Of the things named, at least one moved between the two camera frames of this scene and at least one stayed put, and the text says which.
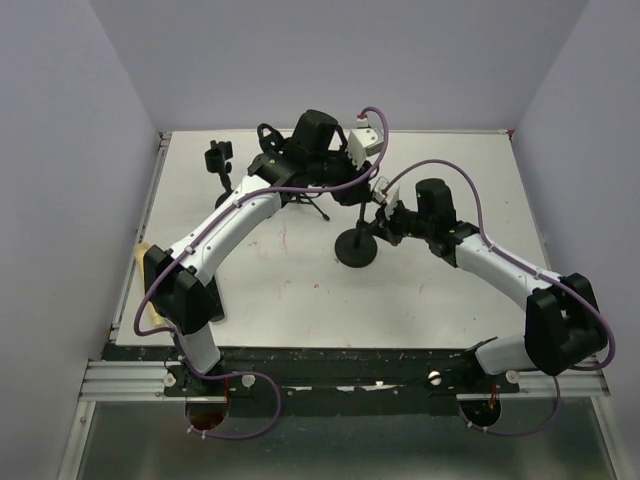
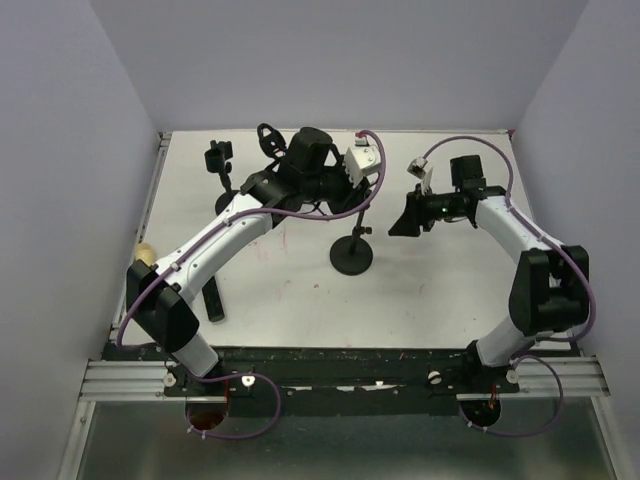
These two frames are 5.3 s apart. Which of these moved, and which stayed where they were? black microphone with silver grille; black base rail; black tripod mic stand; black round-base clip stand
Moved: black tripod mic stand
Stayed: black round-base clip stand; black microphone with silver grille; black base rail
